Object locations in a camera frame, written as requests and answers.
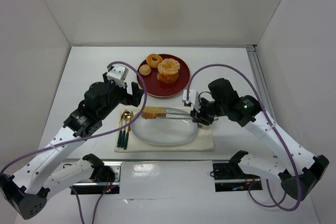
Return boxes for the metal tongs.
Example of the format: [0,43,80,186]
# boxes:
[163,107,192,119]

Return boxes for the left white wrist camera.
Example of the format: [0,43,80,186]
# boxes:
[107,64,129,89]

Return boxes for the beige cloth placemat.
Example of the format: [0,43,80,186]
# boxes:
[114,106,215,153]

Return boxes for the glazed ring donut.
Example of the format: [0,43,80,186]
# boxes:
[146,54,163,69]

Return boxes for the small round brown bun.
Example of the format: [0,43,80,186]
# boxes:
[139,65,152,76]

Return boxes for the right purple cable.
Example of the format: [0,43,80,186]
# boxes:
[183,63,304,212]

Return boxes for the sliced bread piece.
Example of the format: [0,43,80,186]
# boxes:
[141,106,167,119]

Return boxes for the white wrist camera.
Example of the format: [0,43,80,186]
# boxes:
[182,90,201,112]
[107,64,129,89]

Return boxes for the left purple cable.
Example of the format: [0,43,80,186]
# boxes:
[0,61,147,224]

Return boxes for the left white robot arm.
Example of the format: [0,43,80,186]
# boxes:
[1,73,144,220]

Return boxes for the gold spoon green handle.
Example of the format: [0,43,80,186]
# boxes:
[117,111,131,147]

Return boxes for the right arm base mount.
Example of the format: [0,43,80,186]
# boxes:
[209,163,263,192]

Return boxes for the gold fork green handle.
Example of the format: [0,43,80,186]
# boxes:
[117,110,128,147]

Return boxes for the gold knife green handle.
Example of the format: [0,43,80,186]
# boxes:
[123,112,134,150]

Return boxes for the purple cable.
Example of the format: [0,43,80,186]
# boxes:
[183,63,304,212]
[0,61,147,224]

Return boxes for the tall orange frosted cake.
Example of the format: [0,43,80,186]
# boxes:
[157,58,180,84]

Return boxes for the white oval plate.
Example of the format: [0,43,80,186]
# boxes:
[131,117,197,146]

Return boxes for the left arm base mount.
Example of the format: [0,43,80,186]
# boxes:
[72,161,121,195]

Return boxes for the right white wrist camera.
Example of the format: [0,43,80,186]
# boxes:
[182,90,201,112]

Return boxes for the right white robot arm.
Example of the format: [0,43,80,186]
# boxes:
[183,78,329,200]

